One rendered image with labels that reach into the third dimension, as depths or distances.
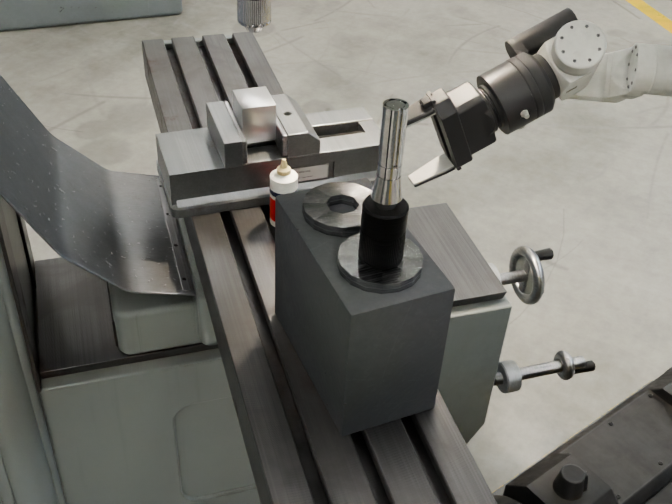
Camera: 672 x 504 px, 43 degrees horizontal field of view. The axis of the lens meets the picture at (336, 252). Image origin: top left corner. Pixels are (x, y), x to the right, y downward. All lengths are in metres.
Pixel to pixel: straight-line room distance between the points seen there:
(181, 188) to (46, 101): 2.38
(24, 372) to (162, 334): 0.20
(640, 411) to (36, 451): 0.99
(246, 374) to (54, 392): 0.42
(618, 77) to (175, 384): 0.81
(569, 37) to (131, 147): 2.32
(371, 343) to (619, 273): 2.02
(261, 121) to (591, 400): 1.41
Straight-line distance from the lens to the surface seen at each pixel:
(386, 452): 0.97
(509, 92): 1.14
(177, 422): 1.48
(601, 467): 1.47
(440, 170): 1.18
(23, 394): 1.33
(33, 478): 1.45
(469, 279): 1.51
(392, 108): 0.79
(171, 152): 1.31
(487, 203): 3.02
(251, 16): 1.20
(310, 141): 1.28
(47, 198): 1.27
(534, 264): 1.66
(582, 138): 3.51
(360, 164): 1.33
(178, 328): 1.33
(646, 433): 1.55
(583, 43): 1.15
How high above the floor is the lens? 1.69
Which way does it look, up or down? 39 degrees down
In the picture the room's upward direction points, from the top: 3 degrees clockwise
